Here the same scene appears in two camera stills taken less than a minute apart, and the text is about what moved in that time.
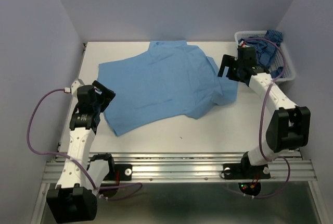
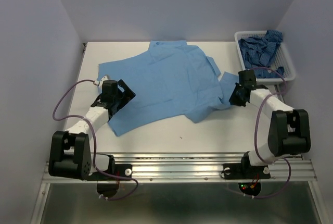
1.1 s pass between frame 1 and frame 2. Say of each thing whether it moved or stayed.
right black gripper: moved
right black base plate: stayed
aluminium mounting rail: stayed
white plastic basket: stayed
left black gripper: moved
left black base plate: stayed
